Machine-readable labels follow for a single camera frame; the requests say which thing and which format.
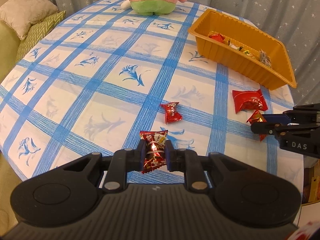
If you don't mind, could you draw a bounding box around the large red snack packet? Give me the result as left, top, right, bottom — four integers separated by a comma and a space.
232, 89, 268, 113

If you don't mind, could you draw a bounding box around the small dark red candy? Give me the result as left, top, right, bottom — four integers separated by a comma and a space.
160, 102, 183, 124

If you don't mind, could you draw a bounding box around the grey black snack packet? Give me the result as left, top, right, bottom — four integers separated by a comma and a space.
259, 50, 272, 68

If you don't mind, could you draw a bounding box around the red patterned candy packet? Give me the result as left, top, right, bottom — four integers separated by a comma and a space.
139, 130, 168, 174

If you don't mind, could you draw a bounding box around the orange plastic tray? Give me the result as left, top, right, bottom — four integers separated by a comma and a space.
188, 9, 297, 90

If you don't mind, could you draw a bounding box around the yellow green candy packet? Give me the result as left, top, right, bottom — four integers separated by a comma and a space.
238, 47, 255, 59

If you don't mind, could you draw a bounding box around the beige cushion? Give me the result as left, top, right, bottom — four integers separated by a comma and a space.
1, 0, 58, 40

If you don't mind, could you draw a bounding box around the green white long packet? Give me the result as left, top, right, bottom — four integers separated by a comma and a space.
227, 39, 243, 51

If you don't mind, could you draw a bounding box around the blue checked tablecloth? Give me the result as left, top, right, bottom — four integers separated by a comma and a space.
1, 0, 303, 189

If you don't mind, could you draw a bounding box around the small red candy packet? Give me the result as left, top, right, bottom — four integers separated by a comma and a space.
247, 110, 267, 141

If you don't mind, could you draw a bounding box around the green zigzag cushion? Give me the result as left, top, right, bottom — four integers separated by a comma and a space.
16, 10, 66, 63

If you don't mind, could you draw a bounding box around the grey star curtain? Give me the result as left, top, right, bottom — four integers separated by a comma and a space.
51, 0, 320, 105

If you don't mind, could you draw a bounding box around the green sofa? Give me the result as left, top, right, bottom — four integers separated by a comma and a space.
0, 21, 21, 82

